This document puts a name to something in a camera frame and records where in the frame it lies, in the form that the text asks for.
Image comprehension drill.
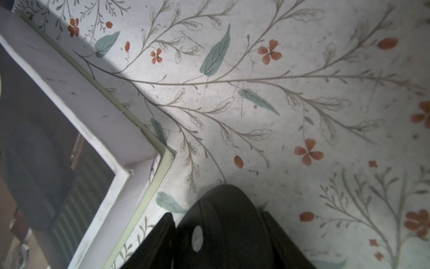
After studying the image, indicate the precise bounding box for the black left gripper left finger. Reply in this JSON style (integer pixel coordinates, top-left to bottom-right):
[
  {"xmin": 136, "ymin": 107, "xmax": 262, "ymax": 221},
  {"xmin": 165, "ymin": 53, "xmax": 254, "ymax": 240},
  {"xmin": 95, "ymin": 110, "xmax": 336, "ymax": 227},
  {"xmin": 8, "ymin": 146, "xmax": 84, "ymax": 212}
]
[{"xmin": 121, "ymin": 213, "xmax": 176, "ymax": 269}]

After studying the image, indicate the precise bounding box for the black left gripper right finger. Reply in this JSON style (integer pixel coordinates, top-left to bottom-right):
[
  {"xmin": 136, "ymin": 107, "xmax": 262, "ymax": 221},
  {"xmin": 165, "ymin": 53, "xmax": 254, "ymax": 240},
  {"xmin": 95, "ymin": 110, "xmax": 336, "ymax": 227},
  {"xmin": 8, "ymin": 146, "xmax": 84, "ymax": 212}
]
[{"xmin": 262, "ymin": 211, "xmax": 316, "ymax": 269}]

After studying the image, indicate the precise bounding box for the black mouse with label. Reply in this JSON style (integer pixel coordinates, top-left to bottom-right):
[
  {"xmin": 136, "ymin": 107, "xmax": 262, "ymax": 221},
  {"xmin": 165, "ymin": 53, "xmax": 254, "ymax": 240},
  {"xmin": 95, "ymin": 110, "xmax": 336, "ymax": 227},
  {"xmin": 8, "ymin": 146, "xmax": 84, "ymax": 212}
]
[{"xmin": 173, "ymin": 184, "xmax": 275, "ymax": 269}]

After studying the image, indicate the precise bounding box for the design trends book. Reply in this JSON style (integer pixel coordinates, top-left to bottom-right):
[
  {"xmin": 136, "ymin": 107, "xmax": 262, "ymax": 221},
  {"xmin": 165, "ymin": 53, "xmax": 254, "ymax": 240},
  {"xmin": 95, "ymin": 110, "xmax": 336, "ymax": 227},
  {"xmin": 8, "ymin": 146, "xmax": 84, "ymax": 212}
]
[{"xmin": 1, "ymin": 9, "xmax": 174, "ymax": 269}]

